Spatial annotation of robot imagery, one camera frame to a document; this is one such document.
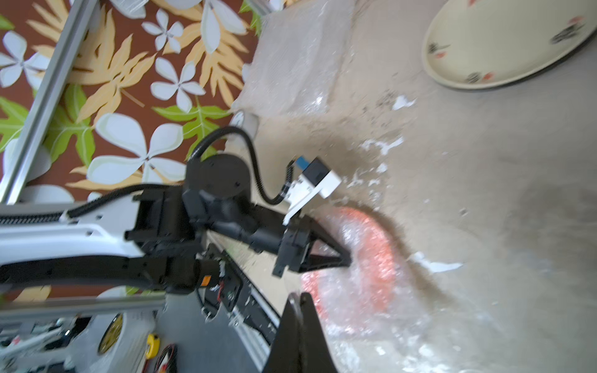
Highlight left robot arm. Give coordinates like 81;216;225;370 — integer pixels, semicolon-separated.
1;127;352;295

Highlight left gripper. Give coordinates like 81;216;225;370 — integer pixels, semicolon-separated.
182;154;352;277

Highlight clear bubble wrap sheet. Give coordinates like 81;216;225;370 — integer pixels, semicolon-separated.
301;207;431;372

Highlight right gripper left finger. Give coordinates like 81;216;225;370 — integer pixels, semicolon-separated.
263;293;303;373

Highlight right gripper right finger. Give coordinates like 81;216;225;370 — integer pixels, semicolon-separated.
300;292;337;373

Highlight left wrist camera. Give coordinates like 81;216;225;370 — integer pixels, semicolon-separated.
283;156;341;225

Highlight cream dinner plate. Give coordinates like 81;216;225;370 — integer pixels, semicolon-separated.
422;0;596;90

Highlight orange plastic plate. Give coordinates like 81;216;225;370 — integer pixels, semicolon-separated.
301;207;399;334

